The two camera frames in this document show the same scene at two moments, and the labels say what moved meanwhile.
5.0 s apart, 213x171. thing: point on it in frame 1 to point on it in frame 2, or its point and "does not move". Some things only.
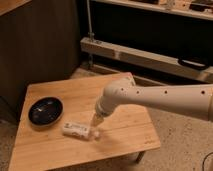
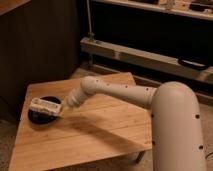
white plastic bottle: [79, 131] to [54, 107]
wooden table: [125, 131] does not move
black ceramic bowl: [45, 111] does not move
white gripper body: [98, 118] to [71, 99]
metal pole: [90, 33] does not move
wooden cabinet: [39, 43] does not move
